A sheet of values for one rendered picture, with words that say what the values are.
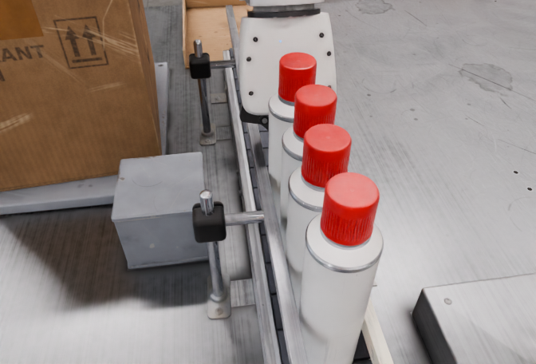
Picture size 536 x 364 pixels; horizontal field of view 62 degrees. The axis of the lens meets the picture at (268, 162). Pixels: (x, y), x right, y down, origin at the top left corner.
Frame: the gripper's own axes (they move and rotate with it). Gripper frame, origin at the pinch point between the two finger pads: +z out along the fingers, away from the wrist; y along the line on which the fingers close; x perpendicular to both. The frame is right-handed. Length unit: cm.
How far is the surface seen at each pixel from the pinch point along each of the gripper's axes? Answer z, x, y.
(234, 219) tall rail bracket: 2.2, -10.9, -7.2
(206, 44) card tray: -7, 52, -8
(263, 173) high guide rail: 0.1, -5.7, -3.6
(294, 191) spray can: -3.7, -18.7, -2.7
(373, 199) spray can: -5.9, -25.4, 0.7
